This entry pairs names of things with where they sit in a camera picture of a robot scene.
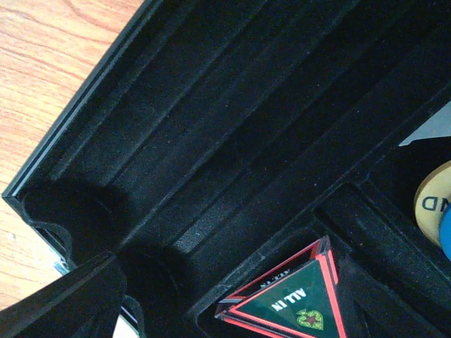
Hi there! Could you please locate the black poker set case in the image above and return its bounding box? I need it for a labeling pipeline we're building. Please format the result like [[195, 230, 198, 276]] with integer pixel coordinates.
[[3, 1, 450, 337]]

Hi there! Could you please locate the triangular all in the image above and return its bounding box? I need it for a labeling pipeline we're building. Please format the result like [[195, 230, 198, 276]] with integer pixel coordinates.
[[215, 236, 346, 337]]

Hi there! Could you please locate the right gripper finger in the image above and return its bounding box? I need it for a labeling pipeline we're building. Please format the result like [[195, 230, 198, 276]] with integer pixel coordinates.
[[1, 251, 127, 337]]

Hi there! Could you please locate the blue round blind button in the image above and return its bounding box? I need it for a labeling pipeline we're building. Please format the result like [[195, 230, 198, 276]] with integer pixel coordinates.
[[439, 206, 451, 261]]

